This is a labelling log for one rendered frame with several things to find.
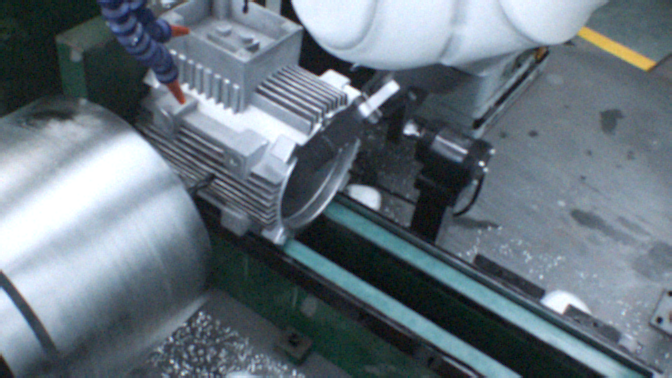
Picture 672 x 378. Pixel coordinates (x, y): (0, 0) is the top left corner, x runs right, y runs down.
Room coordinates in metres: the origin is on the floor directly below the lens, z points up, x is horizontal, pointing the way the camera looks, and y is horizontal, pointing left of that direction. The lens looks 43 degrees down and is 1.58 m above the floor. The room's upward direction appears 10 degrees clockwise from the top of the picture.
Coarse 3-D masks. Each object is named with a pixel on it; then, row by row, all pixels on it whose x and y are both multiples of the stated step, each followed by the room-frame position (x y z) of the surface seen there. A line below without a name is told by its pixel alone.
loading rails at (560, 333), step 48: (336, 192) 0.71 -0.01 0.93; (240, 240) 0.61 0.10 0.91; (288, 240) 0.62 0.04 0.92; (336, 240) 0.67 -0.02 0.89; (384, 240) 0.65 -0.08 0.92; (240, 288) 0.61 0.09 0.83; (288, 288) 0.58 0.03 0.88; (336, 288) 0.55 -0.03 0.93; (384, 288) 0.63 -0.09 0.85; (432, 288) 0.60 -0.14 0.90; (480, 288) 0.60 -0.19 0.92; (288, 336) 0.55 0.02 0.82; (336, 336) 0.54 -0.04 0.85; (384, 336) 0.52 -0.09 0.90; (432, 336) 0.52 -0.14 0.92; (480, 336) 0.57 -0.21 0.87; (528, 336) 0.55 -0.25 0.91; (576, 336) 0.56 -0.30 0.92
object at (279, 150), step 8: (152, 72) 0.68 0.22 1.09; (144, 80) 0.67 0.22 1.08; (152, 80) 0.67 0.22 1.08; (160, 88) 0.67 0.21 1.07; (344, 88) 0.71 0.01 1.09; (352, 96) 0.70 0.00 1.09; (280, 136) 0.60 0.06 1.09; (280, 144) 0.59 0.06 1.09; (288, 144) 0.59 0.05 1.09; (296, 144) 0.59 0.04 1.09; (272, 152) 0.59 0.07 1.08; (280, 152) 0.59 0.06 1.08; (288, 152) 0.59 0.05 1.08; (280, 160) 0.58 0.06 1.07; (288, 160) 0.58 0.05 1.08; (344, 184) 0.71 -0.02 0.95; (264, 232) 0.59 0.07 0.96; (272, 232) 0.59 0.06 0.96; (280, 232) 0.59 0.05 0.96; (288, 232) 0.60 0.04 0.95; (272, 240) 0.58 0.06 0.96; (280, 240) 0.59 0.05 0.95
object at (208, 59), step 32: (192, 0) 0.74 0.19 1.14; (224, 0) 0.76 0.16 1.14; (192, 32) 0.68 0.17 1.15; (224, 32) 0.71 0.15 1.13; (256, 32) 0.75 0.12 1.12; (288, 32) 0.71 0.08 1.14; (192, 64) 0.67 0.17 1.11; (224, 64) 0.65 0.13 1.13; (256, 64) 0.66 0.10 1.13; (288, 64) 0.71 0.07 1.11; (224, 96) 0.65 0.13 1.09
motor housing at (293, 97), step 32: (160, 96) 0.67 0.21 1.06; (256, 96) 0.65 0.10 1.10; (288, 96) 0.65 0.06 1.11; (320, 96) 0.66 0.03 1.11; (160, 128) 0.65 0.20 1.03; (192, 128) 0.63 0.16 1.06; (224, 128) 0.63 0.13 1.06; (256, 128) 0.63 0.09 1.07; (288, 128) 0.62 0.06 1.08; (320, 128) 0.74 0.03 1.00; (192, 160) 0.62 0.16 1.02; (352, 160) 0.72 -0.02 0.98; (224, 192) 0.60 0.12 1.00; (256, 192) 0.58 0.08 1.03; (288, 192) 0.68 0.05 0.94; (320, 192) 0.68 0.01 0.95; (256, 224) 0.58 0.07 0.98; (288, 224) 0.61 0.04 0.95
